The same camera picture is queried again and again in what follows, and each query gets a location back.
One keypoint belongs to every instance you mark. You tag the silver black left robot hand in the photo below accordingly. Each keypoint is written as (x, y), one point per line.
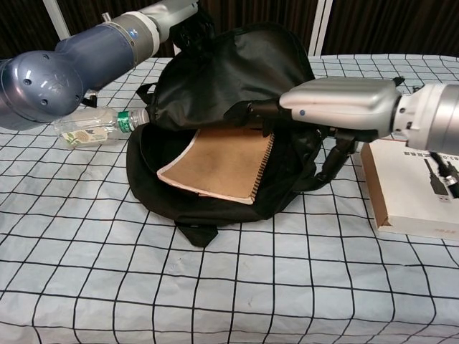
(175, 16)

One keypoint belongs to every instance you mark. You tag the blue silver left robot arm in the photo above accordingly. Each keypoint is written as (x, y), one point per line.
(71, 68)

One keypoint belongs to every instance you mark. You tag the white slanted frame post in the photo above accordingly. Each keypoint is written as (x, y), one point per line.
(320, 27)
(57, 19)

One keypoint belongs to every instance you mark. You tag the white black checkered tablecloth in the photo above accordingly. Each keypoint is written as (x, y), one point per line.
(229, 286)

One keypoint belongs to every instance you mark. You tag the brown spiral notebook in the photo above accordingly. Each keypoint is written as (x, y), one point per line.
(215, 168)

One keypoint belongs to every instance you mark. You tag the clear plastic water bottle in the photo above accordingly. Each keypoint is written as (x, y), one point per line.
(97, 127)

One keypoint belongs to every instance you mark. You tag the black fabric backpack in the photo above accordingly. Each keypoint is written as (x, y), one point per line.
(222, 79)

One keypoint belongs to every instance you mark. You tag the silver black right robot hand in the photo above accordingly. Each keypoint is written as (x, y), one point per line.
(340, 104)

